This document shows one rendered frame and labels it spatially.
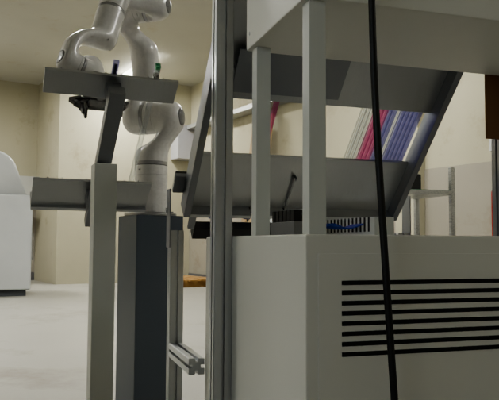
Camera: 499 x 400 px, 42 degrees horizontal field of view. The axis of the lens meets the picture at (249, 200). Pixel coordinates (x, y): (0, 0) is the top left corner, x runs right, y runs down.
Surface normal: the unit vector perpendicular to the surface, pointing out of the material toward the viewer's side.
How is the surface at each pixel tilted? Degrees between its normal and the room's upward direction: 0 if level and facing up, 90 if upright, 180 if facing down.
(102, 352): 90
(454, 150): 90
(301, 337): 90
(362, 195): 133
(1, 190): 90
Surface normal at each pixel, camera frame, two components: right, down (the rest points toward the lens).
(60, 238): 0.52, -0.05
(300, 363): -0.95, -0.03
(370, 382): 0.30, -0.06
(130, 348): -0.85, -0.04
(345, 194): 0.22, 0.63
